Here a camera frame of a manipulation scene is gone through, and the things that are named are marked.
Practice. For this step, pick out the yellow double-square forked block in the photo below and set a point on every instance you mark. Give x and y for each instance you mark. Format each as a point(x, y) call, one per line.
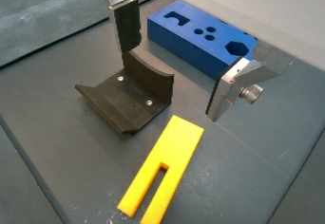
point(169, 155)

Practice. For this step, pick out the black curved holder stand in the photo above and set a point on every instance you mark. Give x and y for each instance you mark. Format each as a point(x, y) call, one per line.
point(132, 96)

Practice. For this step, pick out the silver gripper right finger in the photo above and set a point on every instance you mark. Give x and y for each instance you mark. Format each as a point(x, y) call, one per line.
point(239, 81)

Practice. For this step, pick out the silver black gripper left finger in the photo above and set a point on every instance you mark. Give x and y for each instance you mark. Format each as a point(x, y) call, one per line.
point(124, 12)

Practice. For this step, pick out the blue shape-sorting foam board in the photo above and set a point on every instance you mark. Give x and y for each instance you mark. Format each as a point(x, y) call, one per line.
point(206, 42)

